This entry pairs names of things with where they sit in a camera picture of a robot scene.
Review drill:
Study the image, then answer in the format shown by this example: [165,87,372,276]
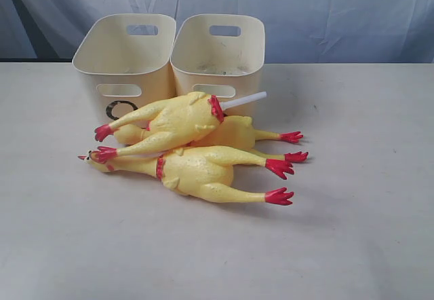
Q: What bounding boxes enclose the yellow rubber chicken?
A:
[100,115,308,162]
[78,146,294,206]

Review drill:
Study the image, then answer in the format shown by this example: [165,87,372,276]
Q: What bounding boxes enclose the detached chicken head with tube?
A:
[219,92,267,115]

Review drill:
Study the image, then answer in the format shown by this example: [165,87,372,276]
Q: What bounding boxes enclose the yellow rubber chicken front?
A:
[78,146,294,206]

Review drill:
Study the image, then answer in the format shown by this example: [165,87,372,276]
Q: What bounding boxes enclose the headless yellow rubber chicken body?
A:
[94,92,224,164]

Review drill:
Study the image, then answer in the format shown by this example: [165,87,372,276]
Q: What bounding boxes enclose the cream bin marked X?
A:
[170,14,265,102]

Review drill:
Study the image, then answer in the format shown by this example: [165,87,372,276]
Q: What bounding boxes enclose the cream bin marked O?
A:
[72,14,176,125]

